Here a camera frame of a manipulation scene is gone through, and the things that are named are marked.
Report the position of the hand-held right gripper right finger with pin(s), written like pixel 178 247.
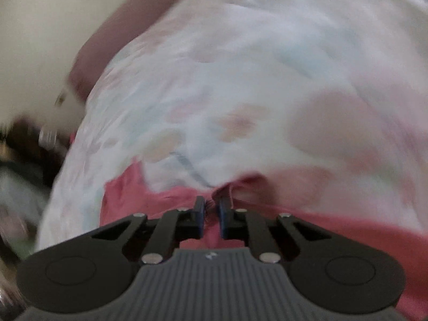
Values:
pixel 222 222

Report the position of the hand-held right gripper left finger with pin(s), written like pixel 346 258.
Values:
pixel 200 219

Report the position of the pink ribbed garment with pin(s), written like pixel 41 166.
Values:
pixel 133 197

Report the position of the rack of dark clothes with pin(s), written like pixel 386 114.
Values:
pixel 23 140

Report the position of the white floral fleece blanket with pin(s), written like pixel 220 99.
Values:
pixel 234 73

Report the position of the mauve dotted pillow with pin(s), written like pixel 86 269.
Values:
pixel 110 33

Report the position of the wall outlet plate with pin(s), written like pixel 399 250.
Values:
pixel 60 99

